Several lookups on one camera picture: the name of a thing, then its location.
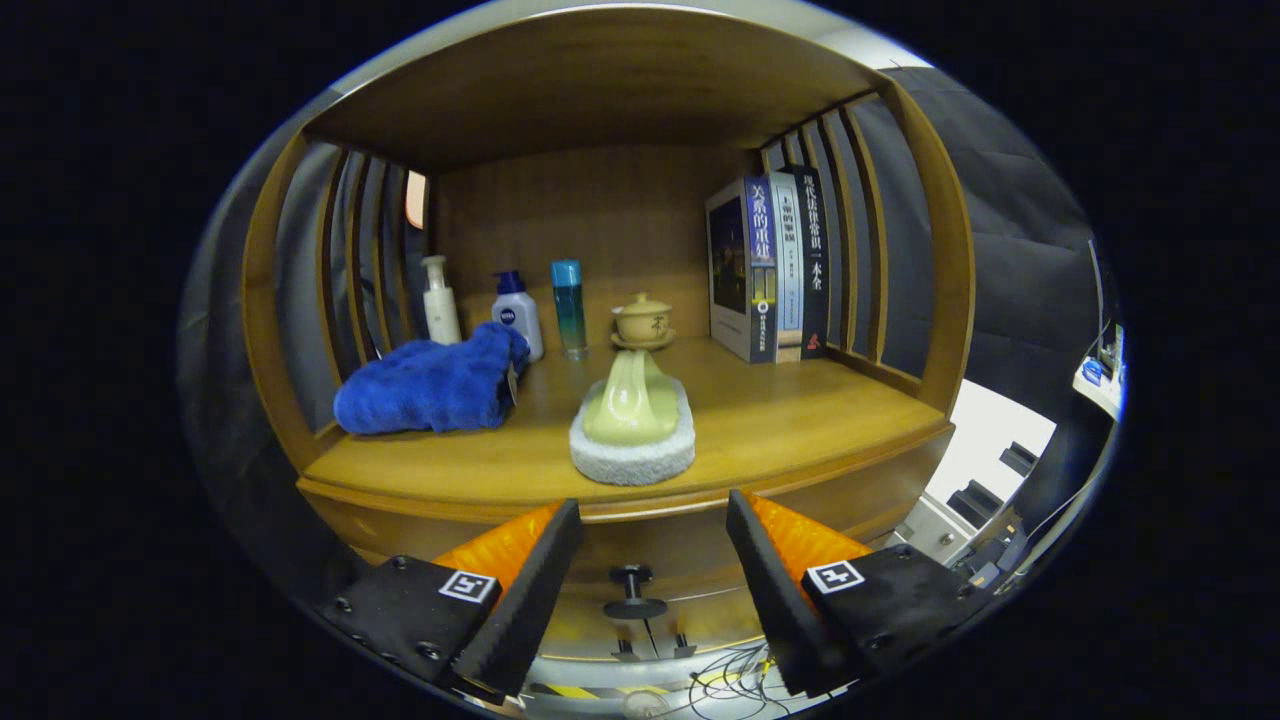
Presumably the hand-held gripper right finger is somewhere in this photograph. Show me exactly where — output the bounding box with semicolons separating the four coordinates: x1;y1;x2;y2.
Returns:
725;489;1001;698

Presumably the wooden cabinet frame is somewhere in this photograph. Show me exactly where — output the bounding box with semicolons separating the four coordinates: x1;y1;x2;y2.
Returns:
240;5;976;521

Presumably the blue towel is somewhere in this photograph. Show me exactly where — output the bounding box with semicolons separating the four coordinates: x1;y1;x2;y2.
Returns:
333;322;531;436

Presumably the book with black spine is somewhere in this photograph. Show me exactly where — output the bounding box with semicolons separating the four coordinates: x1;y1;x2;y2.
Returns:
795;165;831;359

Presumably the green handled scrubbing sponge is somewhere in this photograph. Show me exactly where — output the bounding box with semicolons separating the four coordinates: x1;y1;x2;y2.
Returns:
569;349;697;487

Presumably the wooden drawer with black knob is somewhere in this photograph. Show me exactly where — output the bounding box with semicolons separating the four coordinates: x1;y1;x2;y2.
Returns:
300;425;956;663

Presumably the tangle of cables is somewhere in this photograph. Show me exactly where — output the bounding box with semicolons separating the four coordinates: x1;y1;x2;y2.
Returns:
640;640;801;716

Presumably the book with pale spine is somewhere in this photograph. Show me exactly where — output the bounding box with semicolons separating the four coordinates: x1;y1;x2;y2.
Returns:
768;172;806;363

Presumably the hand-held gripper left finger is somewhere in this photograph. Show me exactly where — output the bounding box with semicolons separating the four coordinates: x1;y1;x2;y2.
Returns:
318;499;584;699

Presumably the teal bottle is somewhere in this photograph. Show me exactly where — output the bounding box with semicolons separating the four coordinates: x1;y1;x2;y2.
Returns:
551;260;589;361

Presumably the wooden countertop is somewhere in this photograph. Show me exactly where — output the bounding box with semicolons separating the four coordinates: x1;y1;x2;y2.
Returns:
300;335;951;521

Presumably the beige lidded teacup with saucer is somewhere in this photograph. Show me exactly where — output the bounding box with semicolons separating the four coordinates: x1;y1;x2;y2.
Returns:
611;293;677;351

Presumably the book with blue spine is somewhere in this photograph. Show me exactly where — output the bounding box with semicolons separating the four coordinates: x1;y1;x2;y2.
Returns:
705;177;779;365

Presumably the white box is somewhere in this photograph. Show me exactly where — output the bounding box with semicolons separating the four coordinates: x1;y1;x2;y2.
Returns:
895;378;1058;566

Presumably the white pump bottle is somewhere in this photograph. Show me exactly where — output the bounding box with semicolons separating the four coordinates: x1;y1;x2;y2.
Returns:
421;255;463;346

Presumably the white side desk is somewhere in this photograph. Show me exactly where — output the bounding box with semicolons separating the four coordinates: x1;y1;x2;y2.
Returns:
1072;325;1126;421

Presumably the white lotion bottle blue cap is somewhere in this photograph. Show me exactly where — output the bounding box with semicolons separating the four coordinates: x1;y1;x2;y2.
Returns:
491;270;545;363

